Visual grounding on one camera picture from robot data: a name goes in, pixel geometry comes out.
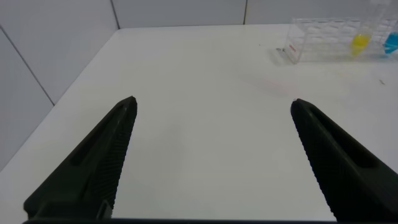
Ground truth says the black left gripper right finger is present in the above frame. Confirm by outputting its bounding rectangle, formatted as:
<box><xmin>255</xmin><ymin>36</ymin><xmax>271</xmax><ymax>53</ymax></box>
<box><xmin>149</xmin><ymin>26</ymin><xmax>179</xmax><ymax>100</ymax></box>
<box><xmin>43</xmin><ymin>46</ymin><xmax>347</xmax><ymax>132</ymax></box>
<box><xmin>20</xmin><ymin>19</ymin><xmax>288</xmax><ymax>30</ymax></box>
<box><xmin>290</xmin><ymin>98</ymin><xmax>398</xmax><ymax>223</ymax></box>

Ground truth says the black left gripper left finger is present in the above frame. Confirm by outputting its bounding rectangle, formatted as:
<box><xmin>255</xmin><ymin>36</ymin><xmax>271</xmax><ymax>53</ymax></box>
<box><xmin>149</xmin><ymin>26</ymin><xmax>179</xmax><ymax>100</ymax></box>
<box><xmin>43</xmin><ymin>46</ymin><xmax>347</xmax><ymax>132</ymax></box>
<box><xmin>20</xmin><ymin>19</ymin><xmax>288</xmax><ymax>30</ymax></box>
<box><xmin>23</xmin><ymin>95</ymin><xmax>138</xmax><ymax>220</ymax></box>

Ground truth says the test tube with blue pigment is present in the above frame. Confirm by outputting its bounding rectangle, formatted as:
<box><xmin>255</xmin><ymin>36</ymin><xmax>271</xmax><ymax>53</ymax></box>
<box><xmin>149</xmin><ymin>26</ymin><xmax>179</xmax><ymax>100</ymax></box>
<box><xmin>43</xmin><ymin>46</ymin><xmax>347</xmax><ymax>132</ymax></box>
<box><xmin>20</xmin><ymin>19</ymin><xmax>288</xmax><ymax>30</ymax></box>
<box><xmin>383</xmin><ymin>18</ymin><xmax>398</xmax><ymax>56</ymax></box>

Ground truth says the test tube with yellow pigment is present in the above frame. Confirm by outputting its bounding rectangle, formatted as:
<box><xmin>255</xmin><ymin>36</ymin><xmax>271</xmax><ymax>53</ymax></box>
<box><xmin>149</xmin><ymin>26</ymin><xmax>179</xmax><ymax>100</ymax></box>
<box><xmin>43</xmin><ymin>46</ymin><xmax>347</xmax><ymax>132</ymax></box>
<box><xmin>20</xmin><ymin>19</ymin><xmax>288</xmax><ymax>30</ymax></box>
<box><xmin>349</xmin><ymin>0</ymin><xmax>391</xmax><ymax>57</ymax></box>

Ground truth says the clear plastic test tube rack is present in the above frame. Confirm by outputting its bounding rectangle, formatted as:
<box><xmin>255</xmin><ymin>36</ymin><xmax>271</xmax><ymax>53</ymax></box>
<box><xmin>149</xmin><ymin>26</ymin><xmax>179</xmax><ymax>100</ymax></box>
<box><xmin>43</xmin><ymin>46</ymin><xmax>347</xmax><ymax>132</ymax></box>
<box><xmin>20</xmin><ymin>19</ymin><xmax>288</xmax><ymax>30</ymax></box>
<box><xmin>275</xmin><ymin>17</ymin><xmax>398</xmax><ymax>65</ymax></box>

